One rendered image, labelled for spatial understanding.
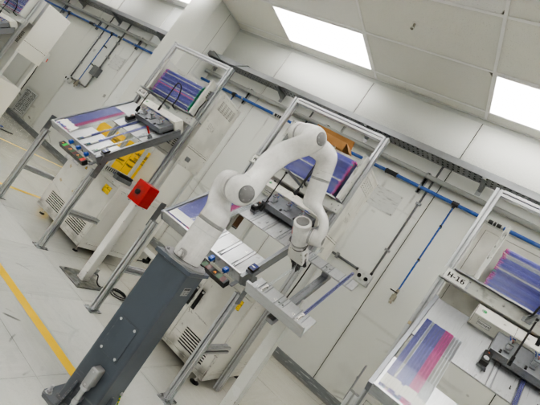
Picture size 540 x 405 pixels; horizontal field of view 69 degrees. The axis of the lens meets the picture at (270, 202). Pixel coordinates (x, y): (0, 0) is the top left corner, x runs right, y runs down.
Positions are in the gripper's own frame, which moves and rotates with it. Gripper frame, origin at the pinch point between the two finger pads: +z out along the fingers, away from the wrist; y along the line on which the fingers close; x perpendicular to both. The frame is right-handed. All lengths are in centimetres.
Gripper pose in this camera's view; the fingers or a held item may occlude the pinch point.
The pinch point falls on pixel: (296, 266)
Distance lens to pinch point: 202.2
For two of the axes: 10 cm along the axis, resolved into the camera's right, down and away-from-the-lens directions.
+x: -6.8, 4.4, -5.8
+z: -0.6, 7.6, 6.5
